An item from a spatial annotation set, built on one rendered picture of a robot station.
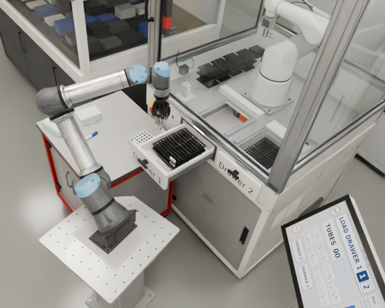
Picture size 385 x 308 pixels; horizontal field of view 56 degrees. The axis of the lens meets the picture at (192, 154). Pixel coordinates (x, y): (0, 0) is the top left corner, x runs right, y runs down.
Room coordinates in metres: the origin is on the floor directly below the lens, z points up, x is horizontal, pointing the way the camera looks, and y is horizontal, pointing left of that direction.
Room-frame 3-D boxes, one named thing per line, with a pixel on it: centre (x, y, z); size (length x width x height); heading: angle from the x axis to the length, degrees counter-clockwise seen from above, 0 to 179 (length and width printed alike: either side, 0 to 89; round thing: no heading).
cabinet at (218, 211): (1.77, -0.37, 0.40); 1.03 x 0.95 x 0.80; 47
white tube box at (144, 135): (1.47, 0.29, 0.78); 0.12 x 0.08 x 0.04; 145
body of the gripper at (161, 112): (1.38, 0.19, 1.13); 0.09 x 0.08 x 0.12; 0
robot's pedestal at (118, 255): (0.88, 0.29, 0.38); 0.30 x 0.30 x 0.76; 60
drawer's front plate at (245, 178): (1.24, -0.24, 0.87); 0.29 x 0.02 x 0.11; 47
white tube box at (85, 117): (1.60, 0.64, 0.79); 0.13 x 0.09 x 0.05; 133
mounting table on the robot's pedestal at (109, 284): (0.86, 0.31, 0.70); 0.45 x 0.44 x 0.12; 150
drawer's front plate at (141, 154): (1.21, 0.21, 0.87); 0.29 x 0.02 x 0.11; 47
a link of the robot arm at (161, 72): (1.39, 0.20, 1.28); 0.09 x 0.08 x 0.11; 101
